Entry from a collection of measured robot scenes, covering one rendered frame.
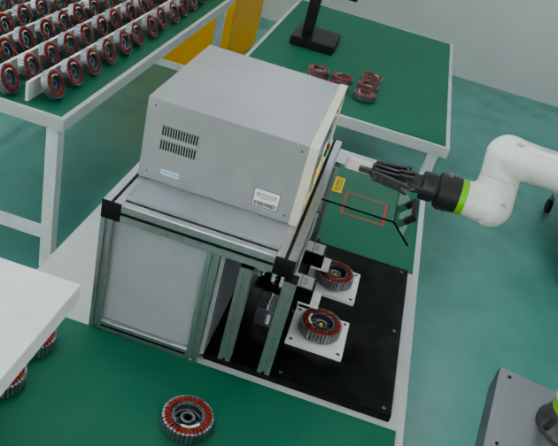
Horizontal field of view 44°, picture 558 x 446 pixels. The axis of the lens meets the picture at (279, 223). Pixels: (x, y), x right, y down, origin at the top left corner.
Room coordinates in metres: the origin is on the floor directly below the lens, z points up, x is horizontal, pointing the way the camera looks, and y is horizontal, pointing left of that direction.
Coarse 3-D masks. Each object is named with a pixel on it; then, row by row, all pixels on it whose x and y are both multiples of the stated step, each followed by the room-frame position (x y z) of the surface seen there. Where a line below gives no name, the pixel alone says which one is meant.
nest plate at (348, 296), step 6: (312, 270) 1.67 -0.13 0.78; (354, 276) 1.70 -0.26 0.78; (318, 282) 1.62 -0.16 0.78; (354, 282) 1.67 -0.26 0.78; (318, 288) 1.59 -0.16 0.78; (324, 288) 1.60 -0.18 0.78; (354, 288) 1.64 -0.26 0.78; (324, 294) 1.57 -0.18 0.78; (330, 294) 1.58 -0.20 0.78; (336, 294) 1.59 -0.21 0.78; (342, 294) 1.59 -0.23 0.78; (348, 294) 1.60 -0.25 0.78; (354, 294) 1.61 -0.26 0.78; (336, 300) 1.57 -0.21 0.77; (342, 300) 1.57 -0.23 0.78; (348, 300) 1.57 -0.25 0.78; (354, 300) 1.58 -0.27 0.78
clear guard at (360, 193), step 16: (352, 176) 1.77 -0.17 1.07; (368, 176) 1.80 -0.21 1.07; (336, 192) 1.65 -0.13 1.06; (352, 192) 1.67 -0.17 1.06; (368, 192) 1.70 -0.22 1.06; (384, 192) 1.72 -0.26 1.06; (352, 208) 1.59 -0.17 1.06; (368, 208) 1.61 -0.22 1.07; (384, 208) 1.63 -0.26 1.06; (400, 208) 1.68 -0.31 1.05; (400, 224) 1.61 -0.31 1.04
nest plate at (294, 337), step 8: (296, 312) 1.46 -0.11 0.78; (296, 320) 1.42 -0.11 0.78; (296, 328) 1.39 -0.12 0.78; (328, 328) 1.43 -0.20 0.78; (344, 328) 1.45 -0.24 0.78; (288, 336) 1.35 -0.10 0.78; (296, 336) 1.36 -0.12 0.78; (344, 336) 1.41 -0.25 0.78; (296, 344) 1.34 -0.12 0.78; (304, 344) 1.34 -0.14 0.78; (312, 344) 1.35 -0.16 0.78; (320, 344) 1.36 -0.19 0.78; (328, 344) 1.36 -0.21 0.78; (336, 344) 1.37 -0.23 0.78; (344, 344) 1.38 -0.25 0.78; (320, 352) 1.33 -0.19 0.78; (328, 352) 1.34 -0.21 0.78; (336, 352) 1.34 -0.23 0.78; (336, 360) 1.33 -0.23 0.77
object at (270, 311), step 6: (264, 294) 1.44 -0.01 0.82; (264, 300) 1.42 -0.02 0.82; (276, 300) 1.43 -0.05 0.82; (258, 306) 1.39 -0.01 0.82; (264, 306) 1.39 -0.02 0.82; (270, 306) 1.40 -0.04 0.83; (258, 312) 1.38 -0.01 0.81; (264, 312) 1.38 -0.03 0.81; (270, 312) 1.38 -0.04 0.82; (258, 318) 1.38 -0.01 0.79; (264, 318) 1.38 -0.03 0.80; (270, 318) 1.38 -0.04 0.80; (270, 324) 1.38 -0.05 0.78
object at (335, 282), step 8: (336, 264) 1.68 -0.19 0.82; (344, 264) 1.69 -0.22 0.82; (320, 272) 1.62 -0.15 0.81; (328, 272) 1.66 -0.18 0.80; (336, 272) 1.66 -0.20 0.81; (344, 272) 1.67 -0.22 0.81; (352, 272) 1.66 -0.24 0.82; (320, 280) 1.61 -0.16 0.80; (328, 280) 1.60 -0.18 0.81; (336, 280) 1.60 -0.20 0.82; (344, 280) 1.61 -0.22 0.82; (352, 280) 1.63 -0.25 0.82; (328, 288) 1.59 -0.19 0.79; (336, 288) 1.60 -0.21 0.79; (344, 288) 1.60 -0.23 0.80
